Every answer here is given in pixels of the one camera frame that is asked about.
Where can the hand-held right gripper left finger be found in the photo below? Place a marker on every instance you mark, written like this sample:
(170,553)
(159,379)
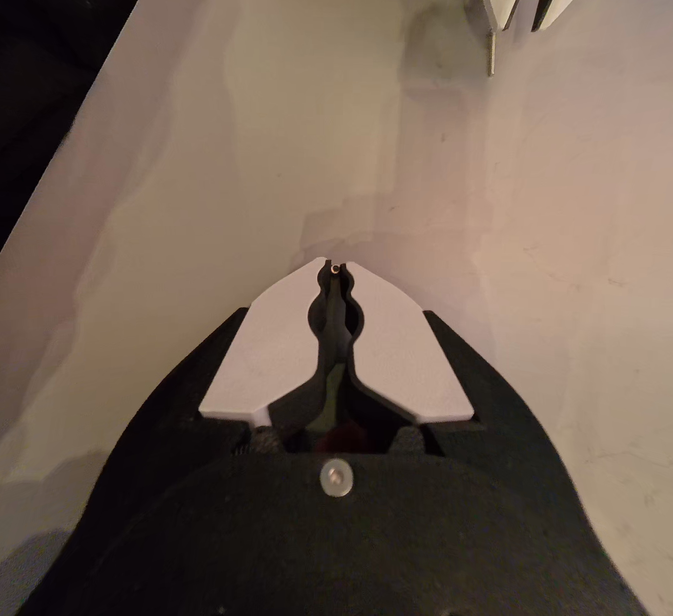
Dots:
(263,353)

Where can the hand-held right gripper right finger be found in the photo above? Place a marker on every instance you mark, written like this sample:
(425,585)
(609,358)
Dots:
(410,358)

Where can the grey desk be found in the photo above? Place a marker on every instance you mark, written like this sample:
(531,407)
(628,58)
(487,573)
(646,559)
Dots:
(473,179)

